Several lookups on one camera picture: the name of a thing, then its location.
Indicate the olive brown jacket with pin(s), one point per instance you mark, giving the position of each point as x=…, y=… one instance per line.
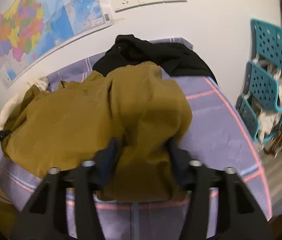
x=132, y=104

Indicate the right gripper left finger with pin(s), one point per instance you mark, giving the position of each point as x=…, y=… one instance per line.
x=45, y=214

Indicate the cream pillow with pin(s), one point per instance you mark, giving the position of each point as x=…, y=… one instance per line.
x=41, y=83

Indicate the colourful wall map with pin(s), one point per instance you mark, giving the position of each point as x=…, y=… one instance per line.
x=32, y=29

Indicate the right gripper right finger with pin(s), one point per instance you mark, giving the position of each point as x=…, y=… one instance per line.
x=221, y=206

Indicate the teal plastic storage rack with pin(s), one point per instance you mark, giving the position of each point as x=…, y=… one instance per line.
x=263, y=87

